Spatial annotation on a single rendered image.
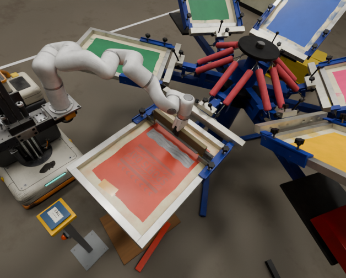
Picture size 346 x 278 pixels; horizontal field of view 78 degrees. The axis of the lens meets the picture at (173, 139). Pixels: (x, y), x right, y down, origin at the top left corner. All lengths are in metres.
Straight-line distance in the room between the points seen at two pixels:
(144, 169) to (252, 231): 1.44
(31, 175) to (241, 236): 1.97
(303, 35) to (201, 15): 0.98
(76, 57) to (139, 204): 0.76
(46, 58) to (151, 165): 0.75
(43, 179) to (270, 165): 2.40
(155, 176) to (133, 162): 0.16
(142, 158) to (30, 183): 1.14
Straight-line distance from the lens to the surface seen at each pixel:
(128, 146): 1.35
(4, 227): 2.41
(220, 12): 2.47
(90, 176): 1.27
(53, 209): 1.23
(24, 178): 2.20
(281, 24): 2.59
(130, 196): 1.20
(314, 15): 2.71
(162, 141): 1.37
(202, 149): 1.24
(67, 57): 1.08
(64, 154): 2.21
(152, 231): 1.11
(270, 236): 2.47
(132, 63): 1.01
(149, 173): 1.25
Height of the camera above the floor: 2.07
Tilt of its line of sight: 53 degrees down
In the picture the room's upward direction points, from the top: 14 degrees clockwise
